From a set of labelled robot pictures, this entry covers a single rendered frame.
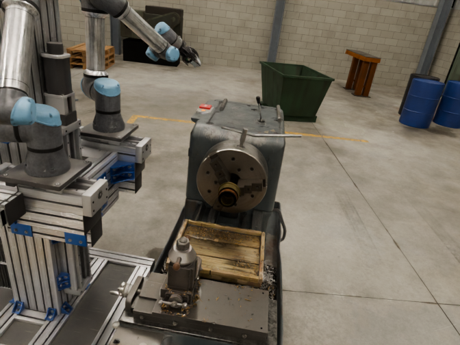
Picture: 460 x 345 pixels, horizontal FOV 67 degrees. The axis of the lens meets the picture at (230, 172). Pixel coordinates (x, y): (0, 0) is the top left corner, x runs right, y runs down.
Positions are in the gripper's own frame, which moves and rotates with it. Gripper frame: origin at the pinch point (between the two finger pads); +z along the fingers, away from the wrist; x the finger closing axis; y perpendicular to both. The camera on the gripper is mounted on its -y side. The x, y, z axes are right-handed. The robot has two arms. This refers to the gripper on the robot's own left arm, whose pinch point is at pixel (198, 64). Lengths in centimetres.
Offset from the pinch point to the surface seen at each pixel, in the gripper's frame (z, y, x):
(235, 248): -6, 119, -15
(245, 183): -10, 98, 2
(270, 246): 56, 101, -23
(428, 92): 526, -202, 220
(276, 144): 2, 82, 19
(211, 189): -10, 91, -14
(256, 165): -9, 93, 9
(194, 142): -17, 67, -11
